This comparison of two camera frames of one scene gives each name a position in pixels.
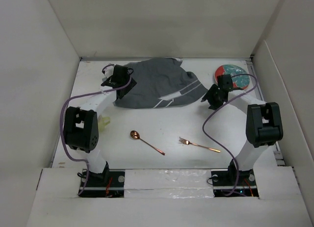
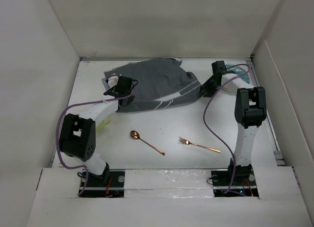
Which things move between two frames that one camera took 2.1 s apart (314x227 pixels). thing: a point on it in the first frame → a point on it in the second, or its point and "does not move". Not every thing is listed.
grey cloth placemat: [160, 82] does not move
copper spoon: [135, 135] does not move
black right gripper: [208, 96] → [206, 87]
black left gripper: [128, 88] → [130, 99]
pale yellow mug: [102, 121] does not move
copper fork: [186, 142] does not move
